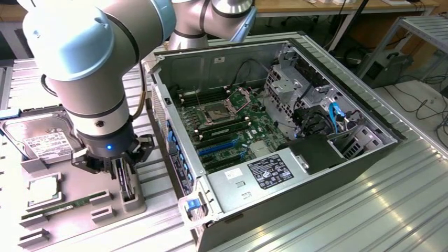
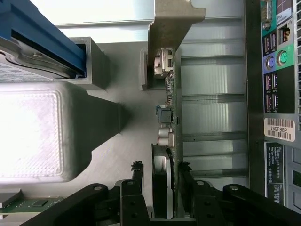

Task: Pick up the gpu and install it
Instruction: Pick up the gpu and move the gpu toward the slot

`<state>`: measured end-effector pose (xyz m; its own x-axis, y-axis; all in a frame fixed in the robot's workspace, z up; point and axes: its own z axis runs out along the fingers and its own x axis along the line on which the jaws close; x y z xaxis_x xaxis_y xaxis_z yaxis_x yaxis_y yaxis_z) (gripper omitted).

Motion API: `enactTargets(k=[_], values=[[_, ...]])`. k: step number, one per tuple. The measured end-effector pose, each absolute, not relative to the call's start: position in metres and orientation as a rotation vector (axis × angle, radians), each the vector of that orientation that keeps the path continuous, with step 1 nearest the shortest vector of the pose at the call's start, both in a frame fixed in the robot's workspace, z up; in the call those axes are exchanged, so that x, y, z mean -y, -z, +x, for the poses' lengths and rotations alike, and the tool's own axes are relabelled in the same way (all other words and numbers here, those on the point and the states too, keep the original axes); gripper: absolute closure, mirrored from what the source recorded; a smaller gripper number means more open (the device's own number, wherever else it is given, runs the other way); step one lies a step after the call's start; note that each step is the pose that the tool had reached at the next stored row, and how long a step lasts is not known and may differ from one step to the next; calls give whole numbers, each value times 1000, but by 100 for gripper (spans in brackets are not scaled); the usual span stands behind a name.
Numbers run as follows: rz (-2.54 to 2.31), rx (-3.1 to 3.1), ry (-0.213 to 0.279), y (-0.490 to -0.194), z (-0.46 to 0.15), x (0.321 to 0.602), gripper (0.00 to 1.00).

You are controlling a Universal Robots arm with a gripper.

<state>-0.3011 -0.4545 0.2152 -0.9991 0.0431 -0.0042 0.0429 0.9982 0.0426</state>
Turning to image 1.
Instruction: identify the black plastic shroud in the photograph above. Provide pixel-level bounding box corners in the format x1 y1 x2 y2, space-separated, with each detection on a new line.
289 138 349 176

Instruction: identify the wooden desk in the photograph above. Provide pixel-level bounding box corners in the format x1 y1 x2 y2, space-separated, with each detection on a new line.
254 0 442 19

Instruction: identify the yellowish robot cable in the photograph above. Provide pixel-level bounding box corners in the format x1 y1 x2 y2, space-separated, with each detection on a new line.
133 59 149 119

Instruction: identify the black looped wire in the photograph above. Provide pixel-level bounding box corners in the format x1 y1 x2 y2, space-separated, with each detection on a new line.
235 58 271 89

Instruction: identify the silver hard disk drive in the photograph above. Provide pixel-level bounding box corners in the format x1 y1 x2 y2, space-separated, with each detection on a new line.
0 106 87 165

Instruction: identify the metal disk bay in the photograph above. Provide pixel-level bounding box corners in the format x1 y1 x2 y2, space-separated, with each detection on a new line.
263 64 318 107

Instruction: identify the thin metal locking lever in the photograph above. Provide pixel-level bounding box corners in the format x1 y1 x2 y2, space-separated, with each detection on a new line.
194 86 205 112

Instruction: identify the green RAM stick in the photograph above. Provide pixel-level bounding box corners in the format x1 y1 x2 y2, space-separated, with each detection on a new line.
21 191 107 221

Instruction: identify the metal socket cover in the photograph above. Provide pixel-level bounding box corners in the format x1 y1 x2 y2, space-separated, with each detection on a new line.
226 87 257 109

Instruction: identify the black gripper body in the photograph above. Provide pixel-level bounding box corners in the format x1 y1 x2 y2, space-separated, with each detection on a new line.
75 126 142 161

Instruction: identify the grey parts rack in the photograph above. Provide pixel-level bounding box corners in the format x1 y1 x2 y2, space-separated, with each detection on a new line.
17 146 149 250

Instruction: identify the installed black RAM stick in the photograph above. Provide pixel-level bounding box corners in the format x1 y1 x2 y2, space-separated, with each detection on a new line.
195 121 250 140

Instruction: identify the open black PC case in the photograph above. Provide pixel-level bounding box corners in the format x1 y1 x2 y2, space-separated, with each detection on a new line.
145 30 410 252

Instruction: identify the grey metal shelf frame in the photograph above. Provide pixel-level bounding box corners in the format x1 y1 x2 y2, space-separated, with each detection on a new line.
357 15 448 89

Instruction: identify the grey power supply unit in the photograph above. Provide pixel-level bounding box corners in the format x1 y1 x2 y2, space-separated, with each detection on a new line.
206 147 318 214

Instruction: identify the green motherboard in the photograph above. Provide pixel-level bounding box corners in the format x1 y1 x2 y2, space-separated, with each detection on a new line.
174 85 294 174

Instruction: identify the dark grey box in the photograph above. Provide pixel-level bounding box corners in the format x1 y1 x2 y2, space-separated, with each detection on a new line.
363 51 417 89

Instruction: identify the CPU socket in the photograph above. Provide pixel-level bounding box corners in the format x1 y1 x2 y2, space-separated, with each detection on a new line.
197 101 233 125

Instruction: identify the blue data wire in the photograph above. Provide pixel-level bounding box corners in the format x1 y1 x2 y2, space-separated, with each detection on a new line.
329 101 343 135

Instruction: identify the black floor cable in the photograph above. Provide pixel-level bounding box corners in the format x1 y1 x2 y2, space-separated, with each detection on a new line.
383 75 448 132

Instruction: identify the blue expansion slot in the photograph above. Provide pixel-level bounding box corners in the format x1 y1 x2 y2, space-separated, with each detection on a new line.
198 140 241 158

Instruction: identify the silver heat sink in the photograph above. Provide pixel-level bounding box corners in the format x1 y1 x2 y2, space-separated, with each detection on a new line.
247 141 278 158

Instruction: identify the silver CPU chip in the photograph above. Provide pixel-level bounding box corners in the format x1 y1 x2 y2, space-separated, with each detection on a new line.
27 179 61 205

